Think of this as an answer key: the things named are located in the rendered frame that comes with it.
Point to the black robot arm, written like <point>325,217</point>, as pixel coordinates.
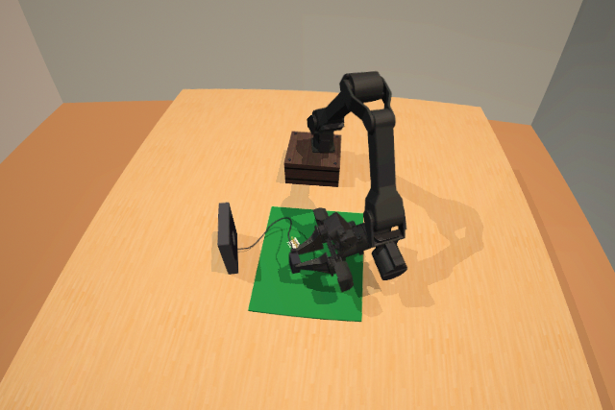
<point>383,206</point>

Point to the black cable with black plug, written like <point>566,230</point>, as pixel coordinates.
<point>293,257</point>

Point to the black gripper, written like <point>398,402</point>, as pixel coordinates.
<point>333,264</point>

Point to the dark grey square cooling fan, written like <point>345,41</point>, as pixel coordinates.
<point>227,238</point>

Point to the green circuit board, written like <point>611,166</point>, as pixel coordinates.
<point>308,294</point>

